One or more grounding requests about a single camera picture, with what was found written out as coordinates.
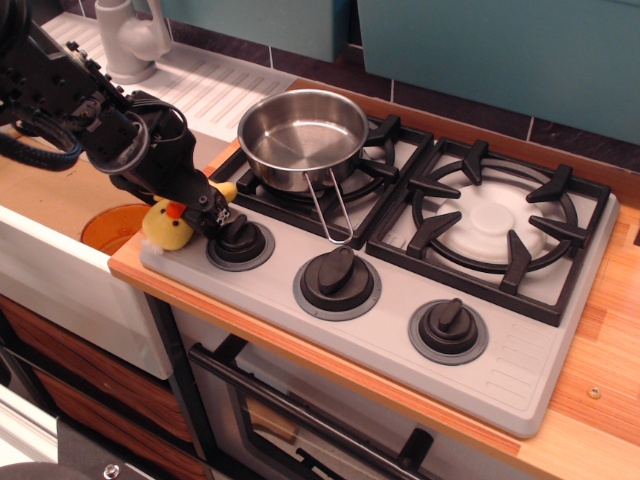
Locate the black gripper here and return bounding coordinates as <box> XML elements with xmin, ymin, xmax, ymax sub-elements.
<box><xmin>109</xmin><ymin>91</ymin><xmax>231</xmax><ymax>239</ymax></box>

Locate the yellow stuffed duck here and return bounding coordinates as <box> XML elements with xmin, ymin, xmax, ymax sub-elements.
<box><xmin>142</xmin><ymin>181</ymin><xmax>238</xmax><ymax>251</ymax></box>

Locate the stainless steel pan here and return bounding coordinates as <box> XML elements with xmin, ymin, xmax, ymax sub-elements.
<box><xmin>237</xmin><ymin>89</ymin><xmax>369</xmax><ymax>245</ymax></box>

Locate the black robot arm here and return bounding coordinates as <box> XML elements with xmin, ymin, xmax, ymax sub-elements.
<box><xmin>1</xmin><ymin>1</ymin><xmax>230</xmax><ymax>239</ymax></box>

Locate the black left stove knob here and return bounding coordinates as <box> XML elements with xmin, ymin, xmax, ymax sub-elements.
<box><xmin>206</xmin><ymin>214</ymin><xmax>275</xmax><ymax>272</ymax></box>

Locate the black stove knob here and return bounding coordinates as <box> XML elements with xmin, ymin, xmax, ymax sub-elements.
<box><xmin>206</xmin><ymin>214</ymin><xmax>275</xmax><ymax>272</ymax></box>
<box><xmin>293</xmin><ymin>246</ymin><xmax>382</xmax><ymax>322</ymax></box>
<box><xmin>408</xmin><ymin>298</ymin><xmax>489</xmax><ymax>366</ymax></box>

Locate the black middle stove knob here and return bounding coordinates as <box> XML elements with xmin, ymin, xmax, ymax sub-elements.
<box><xmin>293</xmin><ymin>246</ymin><xmax>382</xmax><ymax>322</ymax></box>

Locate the grey toy stove top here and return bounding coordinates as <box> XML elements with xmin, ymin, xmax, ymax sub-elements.
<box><xmin>138</xmin><ymin>92</ymin><xmax>622</xmax><ymax>440</ymax></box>

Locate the black right stove knob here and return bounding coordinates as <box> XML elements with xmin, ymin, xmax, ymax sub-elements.
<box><xmin>408</xmin><ymin>298</ymin><xmax>489</xmax><ymax>366</ymax></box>

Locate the orange plastic plate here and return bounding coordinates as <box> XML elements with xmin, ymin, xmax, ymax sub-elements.
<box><xmin>80</xmin><ymin>204</ymin><xmax>151</xmax><ymax>255</ymax></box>

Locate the white toy sink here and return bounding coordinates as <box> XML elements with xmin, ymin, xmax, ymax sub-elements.
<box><xmin>1</xmin><ymin>44</ymin><xmax>293</xmax><ymax>379</ymax></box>

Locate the grey toy faucet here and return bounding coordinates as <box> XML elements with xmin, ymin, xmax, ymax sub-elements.
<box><xmin>95</xmin><ymin>0</ymin><xmax>172</xmax><ymax>85</ymax></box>

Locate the black left burner grate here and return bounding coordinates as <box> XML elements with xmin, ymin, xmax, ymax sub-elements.
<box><xmin>211</xmin><ymin>115</ymin><xmax>434</xmax><ymax>249</ymax></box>

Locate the black burner grate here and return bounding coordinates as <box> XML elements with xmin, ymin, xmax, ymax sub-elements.
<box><xmin>211</xmin><ymin>115</ymin><xmax>434</xmax><ymax>249</ymax></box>
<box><xmin>366</xmin><ymin>138</ymin><xmax>619</xmax><ymax>327</ymax></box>

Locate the wooden drawer unit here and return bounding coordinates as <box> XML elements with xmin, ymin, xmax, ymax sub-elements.
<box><xmin>1</xmin><ymin>298</ymin><xmax>212</xmax><ymax>479</ymax></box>

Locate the toy oven door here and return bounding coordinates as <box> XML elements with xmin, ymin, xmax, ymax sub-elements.
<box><xmin>188</xmin><ymin>335</ymin><xmax>509</xmax><ymax>479</ymax></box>

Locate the black right burner grate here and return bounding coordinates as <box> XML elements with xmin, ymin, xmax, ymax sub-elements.
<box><xmin>366</xmin><ymin>138</ymin><xmax>619</xmax><ymax>327</ymax></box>

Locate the black braided cable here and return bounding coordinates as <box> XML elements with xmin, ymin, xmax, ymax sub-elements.
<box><xmin>0</xmin><ymin>114</ymin><xmax>82</xmax><ymax>173</ymax></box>

